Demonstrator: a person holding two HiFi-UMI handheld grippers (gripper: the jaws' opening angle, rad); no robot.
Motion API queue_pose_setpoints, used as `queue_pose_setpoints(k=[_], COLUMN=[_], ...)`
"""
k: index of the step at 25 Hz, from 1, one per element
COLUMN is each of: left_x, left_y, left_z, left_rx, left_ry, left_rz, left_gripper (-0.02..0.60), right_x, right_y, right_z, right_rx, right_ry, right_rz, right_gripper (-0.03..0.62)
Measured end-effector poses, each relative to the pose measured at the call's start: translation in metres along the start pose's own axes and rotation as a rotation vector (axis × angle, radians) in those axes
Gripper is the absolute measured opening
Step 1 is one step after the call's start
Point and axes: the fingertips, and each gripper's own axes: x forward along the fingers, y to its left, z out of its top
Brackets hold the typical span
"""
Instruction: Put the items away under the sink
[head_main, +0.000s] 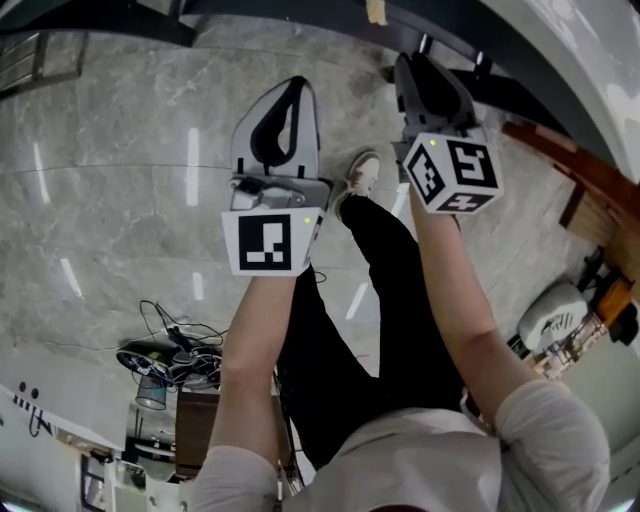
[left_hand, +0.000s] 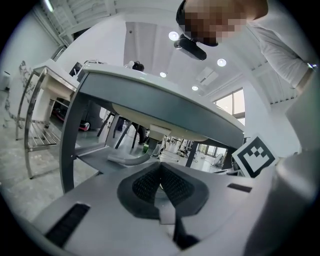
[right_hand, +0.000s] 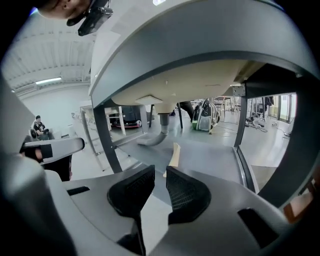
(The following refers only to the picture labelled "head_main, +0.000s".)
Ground person's left forearm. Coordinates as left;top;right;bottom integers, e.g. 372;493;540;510
206;271;302;469

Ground wooden slatted rack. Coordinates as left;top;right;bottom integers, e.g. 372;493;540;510
558;184;626;251

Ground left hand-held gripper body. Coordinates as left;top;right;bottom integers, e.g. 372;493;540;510
220;174;335;278

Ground person's black trousers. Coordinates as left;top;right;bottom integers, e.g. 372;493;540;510
273;193;467;472

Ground person's white sneaker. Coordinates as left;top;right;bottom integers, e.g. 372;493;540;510
331;148;382;222

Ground person's white shirt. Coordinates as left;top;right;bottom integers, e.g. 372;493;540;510
191;379;612;512

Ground red-brown wooden vanity cabinet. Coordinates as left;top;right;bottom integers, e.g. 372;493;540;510
501;121;640;236

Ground black mesh bin teal contents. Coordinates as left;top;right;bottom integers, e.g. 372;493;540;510
133;373;175;412

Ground wooden spatula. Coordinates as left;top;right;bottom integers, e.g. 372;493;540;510
364;0;390;26

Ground dark brown wooden cabinet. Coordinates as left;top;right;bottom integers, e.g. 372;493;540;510
173;388;224;482

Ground person's right forearm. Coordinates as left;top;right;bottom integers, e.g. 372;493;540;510
408;198;542;419

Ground large white sink basin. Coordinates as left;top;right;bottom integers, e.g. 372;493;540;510
472;0;640;169

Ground dark metal frame rack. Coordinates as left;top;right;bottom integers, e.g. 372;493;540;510
0;28;87;100

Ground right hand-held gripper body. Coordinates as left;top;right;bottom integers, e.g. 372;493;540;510
392;110;503;216

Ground black round labelled device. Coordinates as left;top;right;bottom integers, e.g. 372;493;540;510
114;341;172;382

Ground black cable tangle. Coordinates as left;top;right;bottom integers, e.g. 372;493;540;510
138;298;226;391

